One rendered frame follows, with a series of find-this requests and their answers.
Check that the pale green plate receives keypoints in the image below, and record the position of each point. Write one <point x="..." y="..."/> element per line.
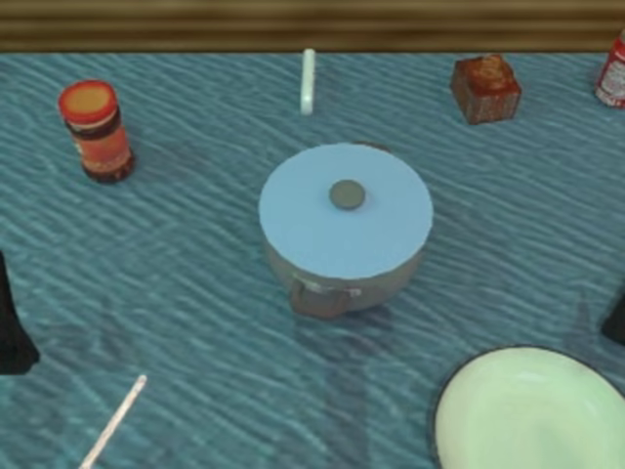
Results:
<point x="529" y="415"/>

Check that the brown red seasoning box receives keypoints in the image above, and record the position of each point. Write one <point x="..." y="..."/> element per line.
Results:
<point x="486" y="90"/>

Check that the grey pot with blue lid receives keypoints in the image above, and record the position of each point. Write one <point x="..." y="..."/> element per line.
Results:
<point x="345" y="229"/>

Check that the red-lidded brown jar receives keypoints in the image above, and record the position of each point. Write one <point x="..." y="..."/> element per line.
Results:
<point x="100" y="141"/>

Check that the white short stick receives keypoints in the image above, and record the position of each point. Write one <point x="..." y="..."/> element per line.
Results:
<point x="307" y="80"/>

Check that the white thin long stick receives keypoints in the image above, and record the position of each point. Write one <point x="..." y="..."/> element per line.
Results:
<point x="114" y="425"/>

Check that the red white can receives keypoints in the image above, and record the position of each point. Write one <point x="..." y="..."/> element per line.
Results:
<point x="613" y="73"/>

